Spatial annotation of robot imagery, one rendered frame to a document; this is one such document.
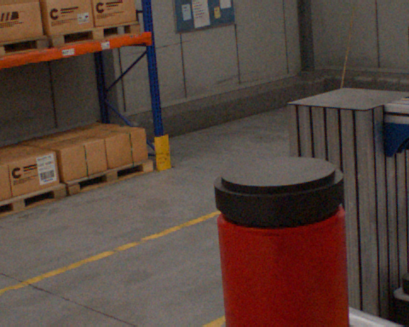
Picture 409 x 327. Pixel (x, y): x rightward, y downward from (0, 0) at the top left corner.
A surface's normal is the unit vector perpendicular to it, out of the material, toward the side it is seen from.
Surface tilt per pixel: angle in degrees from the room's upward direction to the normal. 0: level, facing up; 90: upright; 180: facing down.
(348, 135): 90
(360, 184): 90
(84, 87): 90
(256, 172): 0
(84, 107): 90
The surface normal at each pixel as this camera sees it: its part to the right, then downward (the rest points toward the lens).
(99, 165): 0.68, 0.11
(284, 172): -0.08, -0.97
